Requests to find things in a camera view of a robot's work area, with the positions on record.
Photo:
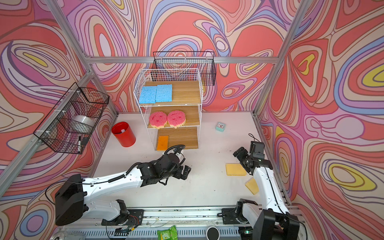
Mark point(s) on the black white round speaker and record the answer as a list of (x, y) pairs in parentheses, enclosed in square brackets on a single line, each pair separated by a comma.
[(212, 233)]

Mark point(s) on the mint square alarm clock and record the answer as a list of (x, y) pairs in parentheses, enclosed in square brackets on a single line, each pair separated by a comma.
[(220, 127)]

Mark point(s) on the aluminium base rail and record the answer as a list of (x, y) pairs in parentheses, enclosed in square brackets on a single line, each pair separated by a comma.
[(192, 223)]

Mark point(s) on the black wire basket left wall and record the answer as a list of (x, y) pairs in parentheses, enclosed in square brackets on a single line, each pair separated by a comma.
[(60, 133)]

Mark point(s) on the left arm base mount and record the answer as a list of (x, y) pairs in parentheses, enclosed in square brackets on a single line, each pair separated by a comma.
[(127, 219)]

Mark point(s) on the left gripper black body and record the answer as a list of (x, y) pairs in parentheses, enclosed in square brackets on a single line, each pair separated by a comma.
[(167, 176)]

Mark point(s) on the orange yellow rectangular sponge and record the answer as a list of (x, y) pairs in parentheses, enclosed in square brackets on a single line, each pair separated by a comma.
[(163, 142)]

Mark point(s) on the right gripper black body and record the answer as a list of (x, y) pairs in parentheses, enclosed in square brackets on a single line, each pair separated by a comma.
[(245, 156)]

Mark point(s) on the black wire basket wall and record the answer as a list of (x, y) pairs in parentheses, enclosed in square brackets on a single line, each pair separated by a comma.
[(182, 59), (60, 133)]

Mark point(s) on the green snack packet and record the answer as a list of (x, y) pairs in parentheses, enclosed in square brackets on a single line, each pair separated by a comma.
[(168, 234)]

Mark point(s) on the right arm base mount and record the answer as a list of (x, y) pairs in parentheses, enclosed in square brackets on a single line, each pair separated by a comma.
[(232, 216)]

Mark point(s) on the pink smiley scrub sponge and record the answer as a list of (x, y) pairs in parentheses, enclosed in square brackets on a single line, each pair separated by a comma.
[(158, 120)]

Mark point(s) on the yellow pink smiley sponge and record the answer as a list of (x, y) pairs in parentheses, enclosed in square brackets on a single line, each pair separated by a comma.
[(176, 119)]

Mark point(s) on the blue rectangular sponge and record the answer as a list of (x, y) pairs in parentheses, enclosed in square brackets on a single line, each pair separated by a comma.
[(164, 93), (148, 95)]

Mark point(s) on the red cylindrical cup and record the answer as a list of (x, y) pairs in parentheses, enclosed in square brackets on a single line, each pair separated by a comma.
[(124, 134)]

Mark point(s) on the white wire wooden shelf rack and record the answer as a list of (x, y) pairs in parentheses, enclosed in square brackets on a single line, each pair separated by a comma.
[(187, 97)]

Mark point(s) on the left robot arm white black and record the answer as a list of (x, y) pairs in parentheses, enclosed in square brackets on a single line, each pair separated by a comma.
[(80, 198)]

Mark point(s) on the silver metal can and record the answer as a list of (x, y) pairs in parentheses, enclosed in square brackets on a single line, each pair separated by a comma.
[(65, 235)]

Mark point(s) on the black wire basket back wall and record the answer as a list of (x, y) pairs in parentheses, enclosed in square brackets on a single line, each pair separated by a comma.
[(182, 59)]

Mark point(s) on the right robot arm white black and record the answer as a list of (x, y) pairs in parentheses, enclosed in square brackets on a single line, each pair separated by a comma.
[(272, 221)]

